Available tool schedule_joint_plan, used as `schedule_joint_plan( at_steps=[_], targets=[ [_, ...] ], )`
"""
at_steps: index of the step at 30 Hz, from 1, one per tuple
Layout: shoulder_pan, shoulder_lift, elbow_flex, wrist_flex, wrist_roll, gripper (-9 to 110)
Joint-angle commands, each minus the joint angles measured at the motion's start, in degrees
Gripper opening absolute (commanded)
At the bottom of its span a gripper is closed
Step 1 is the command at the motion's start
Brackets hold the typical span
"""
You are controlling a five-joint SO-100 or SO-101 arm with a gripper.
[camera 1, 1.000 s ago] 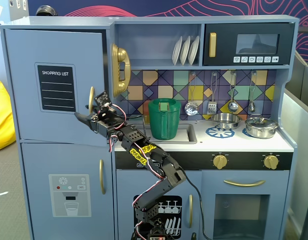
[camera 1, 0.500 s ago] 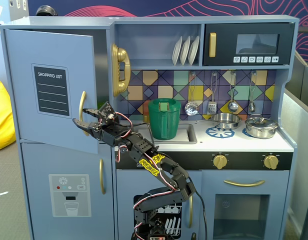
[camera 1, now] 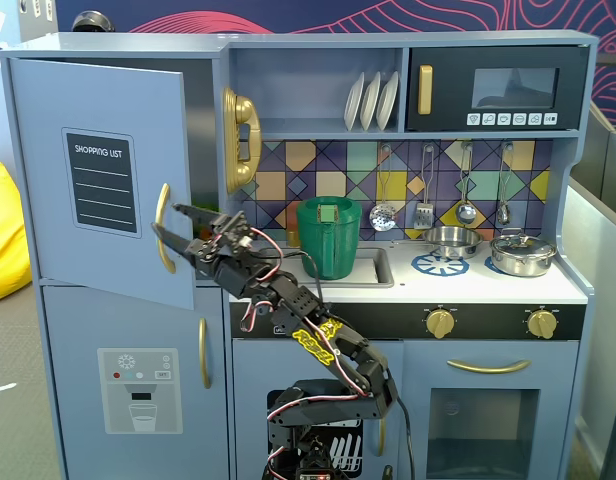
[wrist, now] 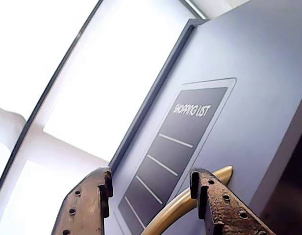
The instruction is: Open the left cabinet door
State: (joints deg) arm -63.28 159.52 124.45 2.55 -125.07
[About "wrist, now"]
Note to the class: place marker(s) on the silver metal ceiling bar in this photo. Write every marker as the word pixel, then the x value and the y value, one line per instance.
pixel 196 9

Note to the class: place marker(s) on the dark window frame bar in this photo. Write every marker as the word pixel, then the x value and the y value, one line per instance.
pixel 27 123

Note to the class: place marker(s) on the black shopping list sticker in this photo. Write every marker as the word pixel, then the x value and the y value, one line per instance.
pixel 190 127

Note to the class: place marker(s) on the blue door with shopping list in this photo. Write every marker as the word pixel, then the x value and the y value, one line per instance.
pixel 251 61

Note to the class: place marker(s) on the blue toy kitchen cabinet body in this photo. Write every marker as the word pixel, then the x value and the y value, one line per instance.
pixel 288 159

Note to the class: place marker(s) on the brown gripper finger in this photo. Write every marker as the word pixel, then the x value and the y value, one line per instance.
pixel 224 213
pixel 84 203

